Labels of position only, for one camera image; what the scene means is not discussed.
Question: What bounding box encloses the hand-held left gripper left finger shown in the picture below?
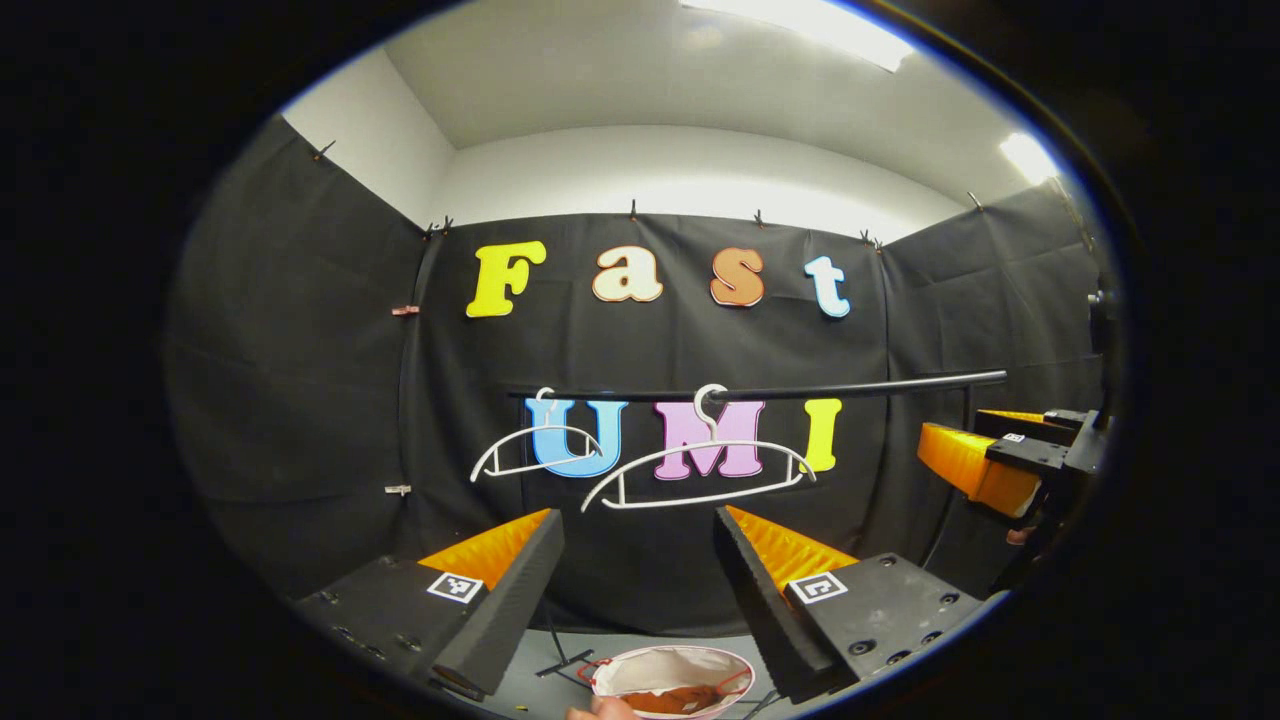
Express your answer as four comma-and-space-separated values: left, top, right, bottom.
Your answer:
293, 507, 568, 701

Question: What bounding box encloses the black clothes rack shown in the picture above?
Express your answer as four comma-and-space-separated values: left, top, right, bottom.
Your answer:
505, 369, 1011, 693

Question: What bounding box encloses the small ceiling light panel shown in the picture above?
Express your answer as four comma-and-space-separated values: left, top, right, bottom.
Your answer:
998, 131, 1063, 187

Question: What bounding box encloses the white plastic clothes hanger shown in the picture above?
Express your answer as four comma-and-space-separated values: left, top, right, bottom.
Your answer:
469, 387, 607, 485
579, 382, 819, 514

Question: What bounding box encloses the black backdrop cloth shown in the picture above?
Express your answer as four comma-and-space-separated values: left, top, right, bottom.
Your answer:
165, 115, 1116, 638

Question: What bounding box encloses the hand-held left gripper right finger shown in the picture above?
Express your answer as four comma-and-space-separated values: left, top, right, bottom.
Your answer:
713, 504, 991, 704

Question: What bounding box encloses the long ceiling light panel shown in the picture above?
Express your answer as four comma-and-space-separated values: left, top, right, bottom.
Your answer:
680, 0, 917, 74

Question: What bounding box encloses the white pink-rimmed laundry hamper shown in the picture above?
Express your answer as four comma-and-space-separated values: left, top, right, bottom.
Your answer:
575, 645, 759, 720

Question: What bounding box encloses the row of black cloth clips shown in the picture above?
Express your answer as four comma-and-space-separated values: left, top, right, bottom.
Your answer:
312, 140, 987, 250

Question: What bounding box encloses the orange corduroy shirt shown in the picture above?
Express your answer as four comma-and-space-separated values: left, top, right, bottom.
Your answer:
613, 682, 729, 717

